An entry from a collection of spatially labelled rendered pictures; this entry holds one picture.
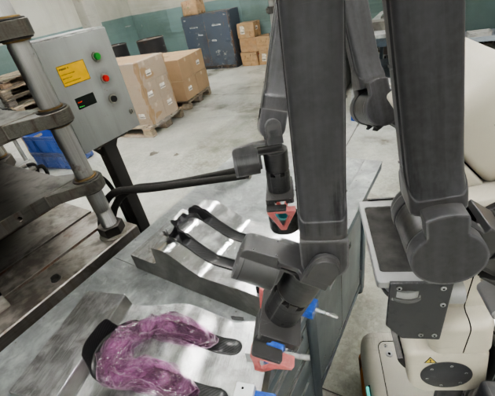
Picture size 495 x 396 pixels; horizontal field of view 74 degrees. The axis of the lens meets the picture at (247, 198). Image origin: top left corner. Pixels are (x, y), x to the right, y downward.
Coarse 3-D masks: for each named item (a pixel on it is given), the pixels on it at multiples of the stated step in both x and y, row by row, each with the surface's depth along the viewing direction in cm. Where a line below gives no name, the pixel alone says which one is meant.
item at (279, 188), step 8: (288, 168) 77; (272, 176) 76; (280, 176) 75; (288, 176) 76; (272, 184) 76; (280, 184) 76; (288, 184) 77; (272, 192) 78; (280, 192) 77; (288, 192) 77; (272, 200) 76; (280, 200) 76; (288, 200) 76
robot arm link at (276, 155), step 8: (280, 144) 73; (264, 152) 73; (272, 152) 72; (280, 152) 72; (264, 160) 75; (272, 160) 73; (280, 160) 73; (288, 160) 75; (272, 168) 74; (280, 168) 74
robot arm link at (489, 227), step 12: (468, 204) 38; (480, 204) 39; (396, 216) 41; (408, 216) 38; (480, 216) 36; (492, 216) 37; (408, 228) 37; (420, 228) 36; (480, 228) 35; (492, 228) 34; (408, 240) 37; (492, 240) 35; (492, 252) 36
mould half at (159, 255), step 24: (216, 216) 104; (240, 216) 106; (168, 240) 95; (216, 240) 98; (144, 264) 103; (168, 264) 94; (192, 264) 91; (192, 288) 95; (216, 288) 87; (240, 288) 81
